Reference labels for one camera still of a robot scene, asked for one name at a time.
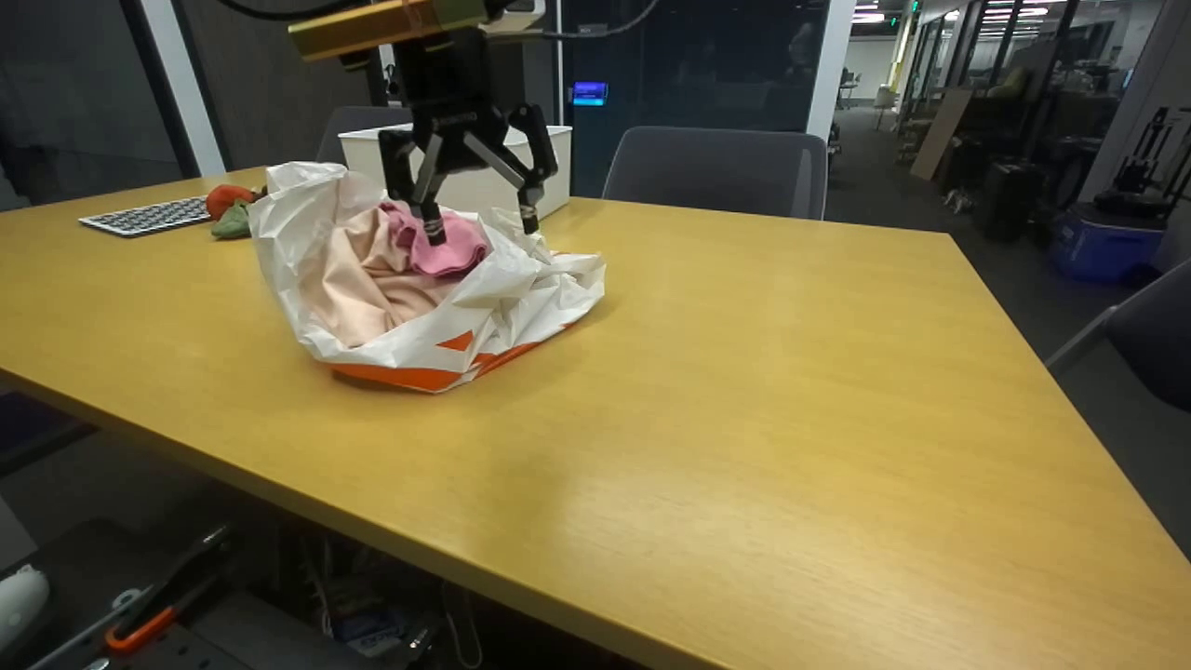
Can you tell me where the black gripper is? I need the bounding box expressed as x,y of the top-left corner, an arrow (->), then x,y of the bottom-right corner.
374,28 -> 560,250

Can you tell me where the peach cloth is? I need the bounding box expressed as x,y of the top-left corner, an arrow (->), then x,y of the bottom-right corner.
312,201 -> 468,354

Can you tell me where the white orange plastic bag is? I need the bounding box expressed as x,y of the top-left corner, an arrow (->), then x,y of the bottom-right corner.
245,160 -> 609,399

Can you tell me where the white plastic storage bin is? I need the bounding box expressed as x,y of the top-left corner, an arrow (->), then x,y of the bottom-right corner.
334,118 -> 578,229

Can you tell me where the grey office chair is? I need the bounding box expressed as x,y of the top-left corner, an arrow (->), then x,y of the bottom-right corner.
599,124 -> 832,224

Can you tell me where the dark cabinet with blue light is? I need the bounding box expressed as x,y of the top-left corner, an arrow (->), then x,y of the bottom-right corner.
553,0 -> 832,199

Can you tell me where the orange toy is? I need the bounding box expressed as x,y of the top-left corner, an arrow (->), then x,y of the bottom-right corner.
202,183 -> 259,224

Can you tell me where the green toy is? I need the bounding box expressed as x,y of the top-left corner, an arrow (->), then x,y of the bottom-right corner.
208,201 -> 256,246

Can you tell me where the grey computer keyboard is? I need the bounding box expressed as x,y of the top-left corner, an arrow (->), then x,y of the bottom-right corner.
79,194 -> 217,241

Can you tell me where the wooden board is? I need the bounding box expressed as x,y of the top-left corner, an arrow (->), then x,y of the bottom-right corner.
908,87 -> 977,188

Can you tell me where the black box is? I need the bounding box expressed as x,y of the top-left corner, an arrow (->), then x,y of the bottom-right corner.
977,160 -> 1044,246

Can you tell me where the blue plastic tub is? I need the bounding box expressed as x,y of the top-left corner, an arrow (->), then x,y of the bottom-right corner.
1048,201 -> 1169,289

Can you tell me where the white grey padded roll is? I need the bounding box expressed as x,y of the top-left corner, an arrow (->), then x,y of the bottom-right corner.
0,562 -> 50,659

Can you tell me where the dark office chair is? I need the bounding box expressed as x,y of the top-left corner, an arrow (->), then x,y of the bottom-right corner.
1044,257 -> 1191,562

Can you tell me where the orange handled black tool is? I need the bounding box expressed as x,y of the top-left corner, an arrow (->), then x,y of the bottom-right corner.
30,524 -> 238,670

